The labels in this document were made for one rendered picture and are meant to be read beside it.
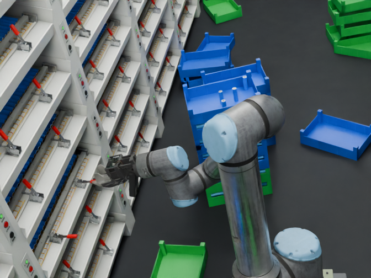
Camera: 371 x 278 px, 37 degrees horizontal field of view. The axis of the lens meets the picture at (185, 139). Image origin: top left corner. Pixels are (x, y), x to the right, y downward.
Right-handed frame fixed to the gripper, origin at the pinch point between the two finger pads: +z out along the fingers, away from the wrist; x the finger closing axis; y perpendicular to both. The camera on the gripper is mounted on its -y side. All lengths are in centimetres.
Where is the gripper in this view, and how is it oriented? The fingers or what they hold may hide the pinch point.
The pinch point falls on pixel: (96, 181)
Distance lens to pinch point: 211.4
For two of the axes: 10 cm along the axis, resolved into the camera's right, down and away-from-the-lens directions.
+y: -4.0, -7.4, -5.4
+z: -9.0, 2.2, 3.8
